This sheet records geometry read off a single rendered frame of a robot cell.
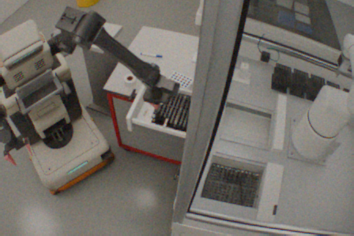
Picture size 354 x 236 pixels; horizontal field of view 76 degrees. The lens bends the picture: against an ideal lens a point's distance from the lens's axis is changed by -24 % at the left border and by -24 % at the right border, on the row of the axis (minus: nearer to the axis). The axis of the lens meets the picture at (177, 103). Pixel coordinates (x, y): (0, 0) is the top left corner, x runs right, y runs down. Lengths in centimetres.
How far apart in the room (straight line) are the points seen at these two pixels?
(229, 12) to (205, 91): 14
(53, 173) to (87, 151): 32
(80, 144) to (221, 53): 176
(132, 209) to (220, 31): 184
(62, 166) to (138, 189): 60
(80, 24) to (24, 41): 41
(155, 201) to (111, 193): 33
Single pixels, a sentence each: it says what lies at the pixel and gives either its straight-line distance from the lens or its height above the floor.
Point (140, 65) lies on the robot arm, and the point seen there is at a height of 126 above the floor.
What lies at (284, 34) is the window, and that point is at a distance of 32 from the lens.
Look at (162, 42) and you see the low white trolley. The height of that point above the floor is 76.
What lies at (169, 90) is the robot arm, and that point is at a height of 112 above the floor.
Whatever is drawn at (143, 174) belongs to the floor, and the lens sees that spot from 216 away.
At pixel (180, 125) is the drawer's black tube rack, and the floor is 90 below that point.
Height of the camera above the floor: 197
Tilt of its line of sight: 52 degrees down
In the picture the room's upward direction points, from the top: 5 degrees clockwise
